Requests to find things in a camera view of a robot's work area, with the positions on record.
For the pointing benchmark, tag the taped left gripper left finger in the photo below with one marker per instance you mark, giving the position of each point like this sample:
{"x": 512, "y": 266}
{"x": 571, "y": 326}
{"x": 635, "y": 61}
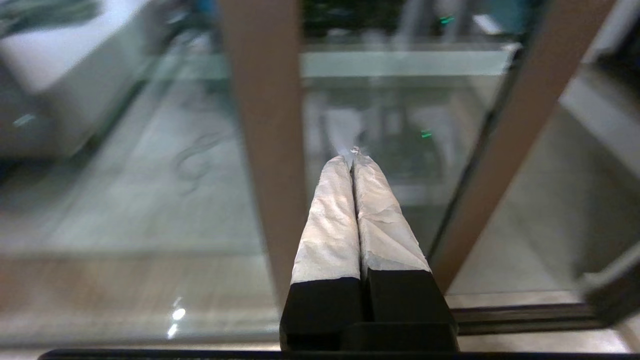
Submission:
{"x": 325, "y": 240}

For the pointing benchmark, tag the brown framed sliding glass door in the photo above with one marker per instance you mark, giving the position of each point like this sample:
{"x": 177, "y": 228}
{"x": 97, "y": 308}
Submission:
{"x": 525, "y": 125}

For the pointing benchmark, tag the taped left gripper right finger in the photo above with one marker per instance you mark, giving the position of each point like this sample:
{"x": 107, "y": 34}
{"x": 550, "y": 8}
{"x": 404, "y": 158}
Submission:
{"x": 385, "y": 235}

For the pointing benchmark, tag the dark brown door jamb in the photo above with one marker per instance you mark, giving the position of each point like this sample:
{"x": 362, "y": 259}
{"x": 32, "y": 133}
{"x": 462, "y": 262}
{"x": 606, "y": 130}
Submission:
{"x": 615, "y": 295}

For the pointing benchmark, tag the white front-load washing machine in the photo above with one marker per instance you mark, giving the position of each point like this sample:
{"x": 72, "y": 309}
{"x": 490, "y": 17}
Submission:
{"x": 50, "y": 75}

